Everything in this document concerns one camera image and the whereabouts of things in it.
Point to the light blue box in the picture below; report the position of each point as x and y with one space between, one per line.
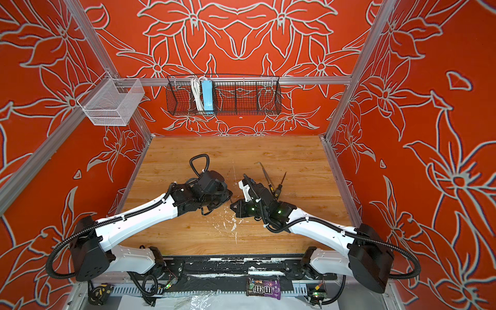
207 92

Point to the purple candy bag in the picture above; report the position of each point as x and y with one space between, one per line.
256 287

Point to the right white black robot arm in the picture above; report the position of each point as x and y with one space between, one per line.
364 256

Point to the yellow black tape measure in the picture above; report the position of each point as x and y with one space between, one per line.
98 296

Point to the black yellow screwdriver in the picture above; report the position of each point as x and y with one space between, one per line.
278 190

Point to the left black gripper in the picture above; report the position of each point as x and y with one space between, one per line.
227 195

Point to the black wire wall basket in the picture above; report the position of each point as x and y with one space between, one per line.
234 95

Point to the small electronics board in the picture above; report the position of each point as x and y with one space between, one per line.
316 294

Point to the white mesh wall basket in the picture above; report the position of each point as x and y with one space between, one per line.
110 101

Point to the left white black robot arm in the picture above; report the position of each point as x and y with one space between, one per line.
94 247

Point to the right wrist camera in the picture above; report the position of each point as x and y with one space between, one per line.
244 186

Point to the clear plastic wrap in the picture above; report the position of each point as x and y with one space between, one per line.
201 301

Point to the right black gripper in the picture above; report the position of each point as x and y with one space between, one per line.
239 212

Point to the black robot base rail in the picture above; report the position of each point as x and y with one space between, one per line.
229 273

